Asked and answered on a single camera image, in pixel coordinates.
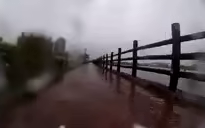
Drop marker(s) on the red wet path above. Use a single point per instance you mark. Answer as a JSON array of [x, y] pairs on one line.
[[86, 100]]

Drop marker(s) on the tall grey building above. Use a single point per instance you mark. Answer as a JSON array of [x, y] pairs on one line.
[[59, 46]]

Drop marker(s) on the stone kerb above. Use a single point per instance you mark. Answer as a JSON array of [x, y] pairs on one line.
[[163, 90]]

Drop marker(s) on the robot's own part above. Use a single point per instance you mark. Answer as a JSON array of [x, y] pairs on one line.
[[62, 126], [139, 126]]

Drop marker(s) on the green bushes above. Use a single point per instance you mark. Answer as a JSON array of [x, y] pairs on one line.
[[26, 63]]

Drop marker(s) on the wide grey building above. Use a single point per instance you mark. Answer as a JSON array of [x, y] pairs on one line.
[[30, 40]]

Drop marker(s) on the grey water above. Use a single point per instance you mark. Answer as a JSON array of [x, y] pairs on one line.
[[193, 85]]

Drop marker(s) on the dark wooden rail fence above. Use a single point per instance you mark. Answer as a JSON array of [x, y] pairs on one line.
[[175, 56]]

